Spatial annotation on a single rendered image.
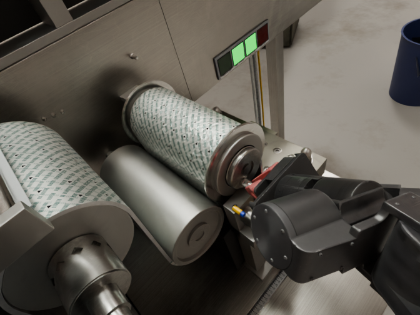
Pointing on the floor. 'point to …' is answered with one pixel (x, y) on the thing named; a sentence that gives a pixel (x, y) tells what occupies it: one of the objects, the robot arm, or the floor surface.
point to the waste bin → (407, 67)
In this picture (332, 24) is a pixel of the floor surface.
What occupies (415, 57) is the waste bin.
